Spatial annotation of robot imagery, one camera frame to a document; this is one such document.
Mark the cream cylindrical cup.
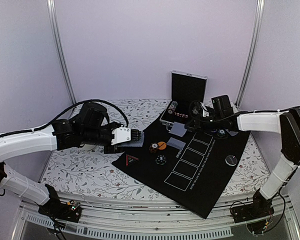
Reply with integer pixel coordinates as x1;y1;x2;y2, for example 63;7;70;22
81;144;97;151

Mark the aluminium poker chip case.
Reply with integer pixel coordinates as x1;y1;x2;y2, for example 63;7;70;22
159;70;208;127

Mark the black white dealer button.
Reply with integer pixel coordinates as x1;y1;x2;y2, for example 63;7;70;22
225;155;238;167

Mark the black and green chip stack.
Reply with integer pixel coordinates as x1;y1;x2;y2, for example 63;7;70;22
155;154;167;165

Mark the black poker table mat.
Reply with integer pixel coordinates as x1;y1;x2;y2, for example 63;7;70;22
112;119;250;219

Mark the red dice row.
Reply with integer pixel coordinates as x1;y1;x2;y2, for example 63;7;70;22
174;112;188;119

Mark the triangular all in button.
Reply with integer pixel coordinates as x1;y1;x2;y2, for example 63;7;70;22
125;154;139;166

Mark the green blue chip stack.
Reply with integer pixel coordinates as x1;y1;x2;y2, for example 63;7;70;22
217;129;227;138

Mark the left aluminium frame post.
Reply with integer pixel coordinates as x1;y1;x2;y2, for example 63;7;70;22
46;0;77;104

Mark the dealt blue card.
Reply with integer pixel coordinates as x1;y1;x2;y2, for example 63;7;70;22
228;131;238;137
169;122;187;137
166;137;186;150

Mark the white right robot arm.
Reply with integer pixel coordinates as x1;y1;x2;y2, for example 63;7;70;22
185;95;300;218

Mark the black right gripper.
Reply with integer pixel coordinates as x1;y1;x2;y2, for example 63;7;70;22
185;113;224;134

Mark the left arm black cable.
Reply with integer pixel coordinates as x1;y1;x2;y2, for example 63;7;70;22
0;99;130;141

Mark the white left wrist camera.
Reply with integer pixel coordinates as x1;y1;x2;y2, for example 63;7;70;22
111;127;131;146

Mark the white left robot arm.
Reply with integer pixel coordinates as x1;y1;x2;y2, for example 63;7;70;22
0;107;57;211

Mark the right aluminium frame post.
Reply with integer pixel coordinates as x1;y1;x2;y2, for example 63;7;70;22
235;0;265;108

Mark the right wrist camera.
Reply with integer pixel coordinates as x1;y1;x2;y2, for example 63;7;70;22
189;100;210;118

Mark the front aluminium rail base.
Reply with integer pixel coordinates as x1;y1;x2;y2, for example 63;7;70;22
13;192;300;240

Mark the orange black chip stack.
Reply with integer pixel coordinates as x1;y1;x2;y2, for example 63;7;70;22
149;143;159;153

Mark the aluminium frame post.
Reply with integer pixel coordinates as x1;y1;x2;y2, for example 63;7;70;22
46;0;77;104
235;0;265;108

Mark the blue playing card deck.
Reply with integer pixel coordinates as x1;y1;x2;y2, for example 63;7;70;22
118;138;144;148

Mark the orange big blind button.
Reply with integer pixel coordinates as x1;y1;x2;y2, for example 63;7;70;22
157;141;167;151

